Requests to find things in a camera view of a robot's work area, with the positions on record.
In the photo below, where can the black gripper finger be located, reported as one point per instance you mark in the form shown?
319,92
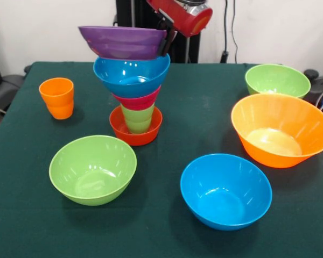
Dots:
165,44
162,26

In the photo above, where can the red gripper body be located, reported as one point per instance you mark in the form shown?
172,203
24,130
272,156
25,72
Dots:
183,18

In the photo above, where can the purple plastic bowl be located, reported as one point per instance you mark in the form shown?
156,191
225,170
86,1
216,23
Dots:
121,43

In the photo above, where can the blue plastic bowl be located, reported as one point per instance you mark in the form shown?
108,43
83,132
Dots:
132,78
226,193

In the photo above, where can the pink plastic bowl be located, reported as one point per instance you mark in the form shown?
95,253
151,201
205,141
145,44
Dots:
140,103

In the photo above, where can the green plastic cup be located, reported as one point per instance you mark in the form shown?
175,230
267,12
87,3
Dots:
138,121

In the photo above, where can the red plastic bowl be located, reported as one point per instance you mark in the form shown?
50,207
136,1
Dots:
140,139

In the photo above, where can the large orange plastic bowl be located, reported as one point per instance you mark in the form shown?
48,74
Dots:
280,129

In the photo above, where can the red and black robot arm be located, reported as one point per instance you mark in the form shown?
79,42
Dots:
196,1

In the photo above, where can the green plastic bowl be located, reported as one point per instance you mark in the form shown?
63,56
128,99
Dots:
277,79
92,172

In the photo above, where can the orange plastic cup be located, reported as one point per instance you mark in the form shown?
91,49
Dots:
56,102

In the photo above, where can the black office chair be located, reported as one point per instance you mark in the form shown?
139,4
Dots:
8,86
316,88

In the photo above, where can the dark green tablecloth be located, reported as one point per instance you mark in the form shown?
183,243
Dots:
156,236

